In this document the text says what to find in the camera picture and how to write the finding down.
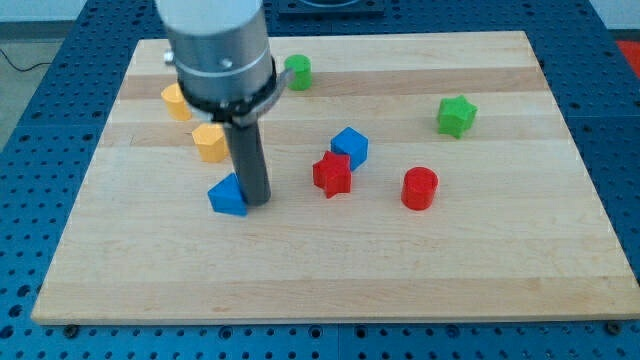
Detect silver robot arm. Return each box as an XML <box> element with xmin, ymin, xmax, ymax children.
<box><xmin>156</xmin><ymin>0</ymin><xmax>295</xmax><ymax>127</ymax></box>

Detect red star block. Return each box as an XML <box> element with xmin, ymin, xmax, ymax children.
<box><xmin>312</xmin><ymin>151</ymin><xmax>352</xmax><ymax>199</ymax></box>

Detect green star block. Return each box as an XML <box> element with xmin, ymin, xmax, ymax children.
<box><xmin>437</xmin><ymin>95</ymin><xmax>478</xmax><ymax>139</ymax></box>

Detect blue cube block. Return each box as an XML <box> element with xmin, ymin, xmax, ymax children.
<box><xmin>330</xmin><ymin>127</ymin><xmax>369</xmax><ymax>171</ymax></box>

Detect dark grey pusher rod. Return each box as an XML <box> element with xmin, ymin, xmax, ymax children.
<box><xmin>223</xmin><ymin>123</ymin><xmax>271</xmax><ymax>206</ymax></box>

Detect blue triangle block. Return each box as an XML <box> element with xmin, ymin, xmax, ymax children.
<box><xmin>207</xmin><ymin>173</ymin><xmax>248</xmax><ymax>216</ymax></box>

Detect wooden board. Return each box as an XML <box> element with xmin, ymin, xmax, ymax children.
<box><xmin>32</xmin><ymin>31</ymin><xmax>639</xmax><ymax>325</ymax></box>

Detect red cylinder block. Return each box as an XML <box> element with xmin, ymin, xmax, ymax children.
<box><xmin>401</xmin><ymin>167</ymin><xmax>439</xmax><ymax>211</ymax></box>

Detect green cylinder block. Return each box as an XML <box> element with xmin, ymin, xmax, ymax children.
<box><xmin>284</xmin><ymin>54</ymin><xmax>312</xmax><ymax>91</ymax></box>

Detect yellow hexagon block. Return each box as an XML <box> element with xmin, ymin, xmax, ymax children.
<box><xmin>192</xmin><ymin>124</ymin><xmax>229</xmax><ymax>163</ymax></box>

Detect yellow rounded block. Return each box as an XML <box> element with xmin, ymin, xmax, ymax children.
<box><xmin>160</xmin><ymin>83</ymin><xmax>192</xmax><ymax>121</ymax></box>

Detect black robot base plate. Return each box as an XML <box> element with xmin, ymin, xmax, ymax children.
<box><xmin>276</xmin><ymin>0</ymin><xmax>386</xmax><ymax>16</ymax></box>

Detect black cable on floor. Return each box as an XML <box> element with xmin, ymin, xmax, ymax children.
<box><xmin>0</xmin><ymin>47</ymin><xmax>54</xmax><ymax>73</ymax></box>

